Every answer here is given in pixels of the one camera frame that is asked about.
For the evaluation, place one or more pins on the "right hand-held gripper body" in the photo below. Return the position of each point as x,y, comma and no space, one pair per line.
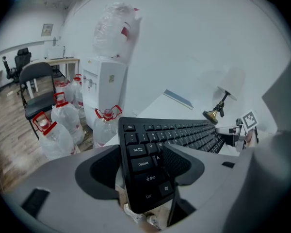
249,120

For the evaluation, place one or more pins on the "black office chair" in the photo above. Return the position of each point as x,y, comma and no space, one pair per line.
21,59

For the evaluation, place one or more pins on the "brass white-shade desk lamp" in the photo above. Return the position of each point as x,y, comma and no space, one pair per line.
232,81

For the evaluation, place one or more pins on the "black keyboard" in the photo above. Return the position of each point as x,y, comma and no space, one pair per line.
145,164

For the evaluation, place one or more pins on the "framed wall poster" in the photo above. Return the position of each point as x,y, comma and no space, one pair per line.
47,29

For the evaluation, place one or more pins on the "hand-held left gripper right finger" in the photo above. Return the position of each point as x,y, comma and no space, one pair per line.
208,178

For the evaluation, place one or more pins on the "plastic-wrapped water bottle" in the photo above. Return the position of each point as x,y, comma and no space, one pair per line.
111,30

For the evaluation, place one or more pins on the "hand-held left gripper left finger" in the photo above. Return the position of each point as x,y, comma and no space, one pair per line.
63,178

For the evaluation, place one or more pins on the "blue flat book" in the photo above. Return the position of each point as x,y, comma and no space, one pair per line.
179,98

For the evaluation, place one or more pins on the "wooden white-legged desk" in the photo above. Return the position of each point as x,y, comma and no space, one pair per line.
63,61

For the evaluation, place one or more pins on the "white water dispenser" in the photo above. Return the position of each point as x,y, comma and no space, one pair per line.
106,91

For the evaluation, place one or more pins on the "white box appliance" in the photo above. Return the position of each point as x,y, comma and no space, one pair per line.
56,53

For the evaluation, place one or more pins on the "black folding chair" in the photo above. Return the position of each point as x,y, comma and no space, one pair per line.
37,74

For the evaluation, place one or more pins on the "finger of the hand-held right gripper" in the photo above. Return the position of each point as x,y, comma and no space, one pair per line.
230,141
224,130

